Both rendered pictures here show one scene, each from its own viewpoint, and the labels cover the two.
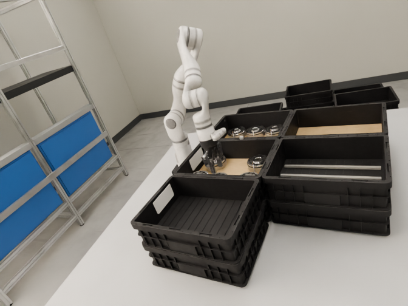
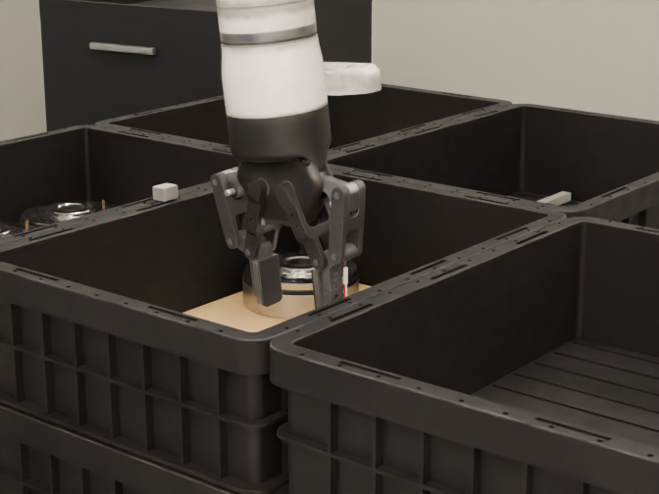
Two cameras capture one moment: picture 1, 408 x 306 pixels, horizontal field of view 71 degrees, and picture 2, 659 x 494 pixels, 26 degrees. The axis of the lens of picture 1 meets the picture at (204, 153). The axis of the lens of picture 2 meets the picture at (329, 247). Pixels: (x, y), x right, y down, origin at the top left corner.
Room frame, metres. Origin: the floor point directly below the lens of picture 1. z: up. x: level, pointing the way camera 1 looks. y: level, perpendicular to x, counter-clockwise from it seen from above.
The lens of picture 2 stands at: (0.98, 0.99, 1.24)
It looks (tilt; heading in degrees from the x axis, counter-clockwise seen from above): 16 degrees down; 274
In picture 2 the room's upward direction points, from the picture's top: straight up
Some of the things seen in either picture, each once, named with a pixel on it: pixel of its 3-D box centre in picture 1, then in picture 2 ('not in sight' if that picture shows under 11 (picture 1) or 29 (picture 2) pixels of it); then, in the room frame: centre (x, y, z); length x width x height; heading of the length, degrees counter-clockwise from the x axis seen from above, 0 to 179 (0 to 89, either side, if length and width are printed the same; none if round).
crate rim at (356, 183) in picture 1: (325, 158); (541, 160); (0.86, -0.42, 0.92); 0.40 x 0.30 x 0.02; 55
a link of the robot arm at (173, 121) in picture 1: (176, 127); not in sight; (1.43, 0.10, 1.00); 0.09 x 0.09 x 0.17; 63
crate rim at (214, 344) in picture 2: (226, 158); (281, 248); (1.09, -0.09, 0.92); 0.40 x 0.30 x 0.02; 55
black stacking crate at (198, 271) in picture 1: (207, 234); not in sight; (0.85, 0.08, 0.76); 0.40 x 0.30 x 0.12; 55
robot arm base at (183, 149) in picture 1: (184, 152); not in sight; (1.44, 0.10, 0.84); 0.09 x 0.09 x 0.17; 57
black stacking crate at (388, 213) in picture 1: (328, 192); not in sight; (0.86, -0.42, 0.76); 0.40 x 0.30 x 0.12; 55
